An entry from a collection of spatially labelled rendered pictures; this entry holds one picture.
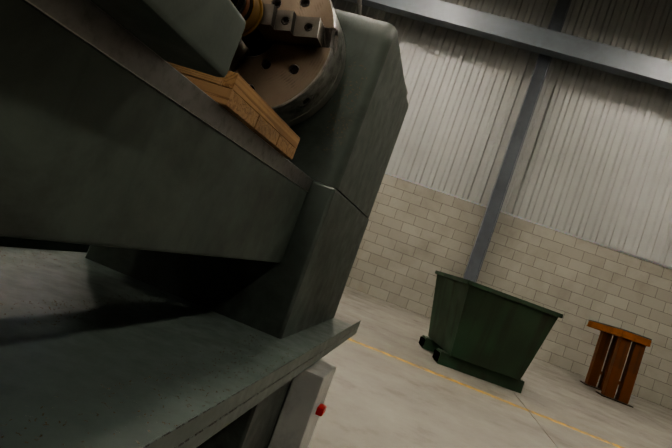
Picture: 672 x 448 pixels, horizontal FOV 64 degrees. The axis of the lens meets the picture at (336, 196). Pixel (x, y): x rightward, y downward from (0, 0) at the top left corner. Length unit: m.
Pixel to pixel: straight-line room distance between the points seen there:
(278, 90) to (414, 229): 9.98
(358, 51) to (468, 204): 9.91
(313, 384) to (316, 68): 0.77
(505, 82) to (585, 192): 2.67
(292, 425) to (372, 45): 0.91
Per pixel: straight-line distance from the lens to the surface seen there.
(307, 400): 1.42
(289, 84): 1.03
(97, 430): 0.54
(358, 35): 1.21
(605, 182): 11.67
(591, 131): 11.81
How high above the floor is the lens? 0.76
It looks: 5 degrees up
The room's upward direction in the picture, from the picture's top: 20 degrees clockwise
